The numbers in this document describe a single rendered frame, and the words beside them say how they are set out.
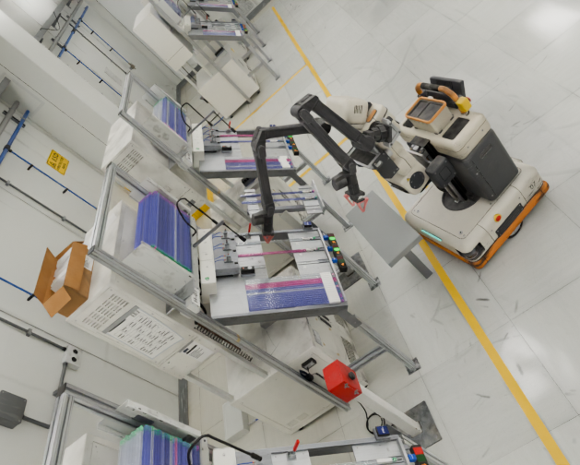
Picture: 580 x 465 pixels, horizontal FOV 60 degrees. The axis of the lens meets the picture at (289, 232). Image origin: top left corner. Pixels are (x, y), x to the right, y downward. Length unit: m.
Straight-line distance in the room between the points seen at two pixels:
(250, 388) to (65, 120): 3.66
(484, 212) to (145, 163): 2.26
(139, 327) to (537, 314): 2.08
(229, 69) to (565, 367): 5.63
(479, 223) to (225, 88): 4.88
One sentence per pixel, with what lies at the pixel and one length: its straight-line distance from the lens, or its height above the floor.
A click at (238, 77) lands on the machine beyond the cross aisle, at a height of 0.37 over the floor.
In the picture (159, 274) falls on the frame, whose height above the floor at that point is 1.53.
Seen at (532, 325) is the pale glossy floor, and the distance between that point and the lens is 3.04.
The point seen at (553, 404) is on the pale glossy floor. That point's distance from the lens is 2.86.
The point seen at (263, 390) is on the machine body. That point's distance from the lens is 3.11.
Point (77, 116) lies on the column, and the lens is 5.73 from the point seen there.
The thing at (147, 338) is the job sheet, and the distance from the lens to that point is 2.68.
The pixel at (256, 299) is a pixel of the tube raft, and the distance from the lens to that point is 2.69.
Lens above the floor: 2.58
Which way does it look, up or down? 33 degrees down
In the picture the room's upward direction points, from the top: 50 degrees counter-clockwise
